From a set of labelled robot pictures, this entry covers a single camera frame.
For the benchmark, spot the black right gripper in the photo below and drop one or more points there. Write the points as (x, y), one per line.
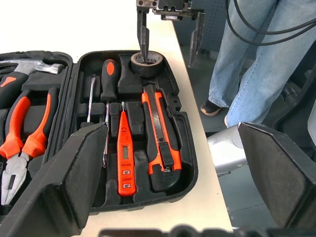
(172, 8)

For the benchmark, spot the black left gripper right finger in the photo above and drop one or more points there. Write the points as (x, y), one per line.
(279, 172)

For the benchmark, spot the orange voltage tester pen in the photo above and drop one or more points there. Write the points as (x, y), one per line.
(126, 148)

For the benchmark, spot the person in blue jeans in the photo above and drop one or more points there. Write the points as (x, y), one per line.
(249, 74)

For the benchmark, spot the black electrical tape roll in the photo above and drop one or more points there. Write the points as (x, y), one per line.
(148, 70)

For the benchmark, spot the silver robot body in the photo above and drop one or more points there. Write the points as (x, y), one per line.
(223, 150)

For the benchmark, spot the blue perforated metal panel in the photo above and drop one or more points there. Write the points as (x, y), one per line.
(212, 27)

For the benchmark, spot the orange black utility knife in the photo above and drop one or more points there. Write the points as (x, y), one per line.
(172, 150)

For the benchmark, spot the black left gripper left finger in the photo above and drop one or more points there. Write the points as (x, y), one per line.
(56, 182)

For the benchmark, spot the black machine base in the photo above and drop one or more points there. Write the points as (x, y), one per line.
(298, 98)

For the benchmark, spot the slim chrome shaft screwdriver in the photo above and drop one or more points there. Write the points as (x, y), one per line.
(90, 98)

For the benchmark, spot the black plastic tool case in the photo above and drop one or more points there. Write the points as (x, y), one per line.
(184, 138)

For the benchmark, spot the silver claw hammer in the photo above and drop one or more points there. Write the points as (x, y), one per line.
(37, 67)

